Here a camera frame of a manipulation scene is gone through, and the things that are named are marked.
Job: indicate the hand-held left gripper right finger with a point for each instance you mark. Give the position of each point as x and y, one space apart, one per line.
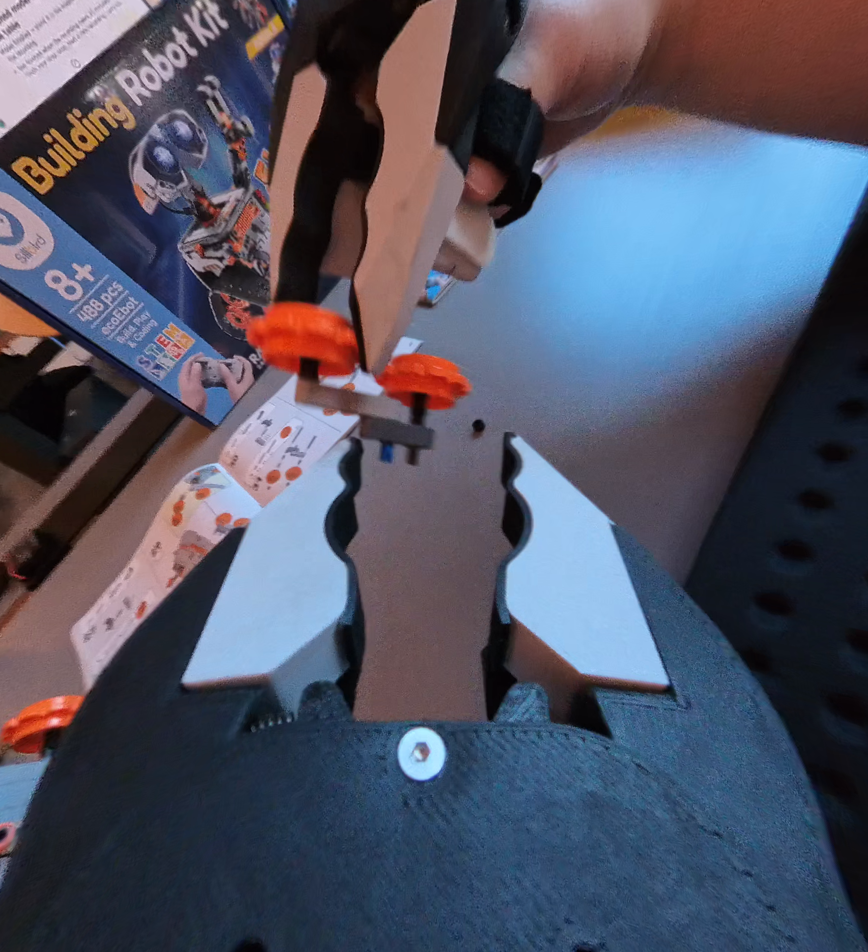
575 595

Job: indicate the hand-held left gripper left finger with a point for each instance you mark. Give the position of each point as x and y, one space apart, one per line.
277 595

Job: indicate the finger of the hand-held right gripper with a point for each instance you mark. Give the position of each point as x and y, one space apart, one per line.
411 238
285 186

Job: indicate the grey beam orange wheel assembly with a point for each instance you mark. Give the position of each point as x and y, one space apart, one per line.
304 338

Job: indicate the person's right forearm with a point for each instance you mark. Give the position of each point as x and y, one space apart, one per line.
776 67

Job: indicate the grey desk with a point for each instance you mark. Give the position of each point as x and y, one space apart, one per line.
664 312

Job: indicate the person's right hand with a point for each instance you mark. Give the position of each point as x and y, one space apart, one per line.
575 59

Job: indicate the open instruction booklet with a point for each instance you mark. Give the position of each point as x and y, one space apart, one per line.
118 617

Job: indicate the blue robot kit box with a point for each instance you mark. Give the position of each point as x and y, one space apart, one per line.
106 223

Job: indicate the grey orange block robot model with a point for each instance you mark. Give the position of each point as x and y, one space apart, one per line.
32 725

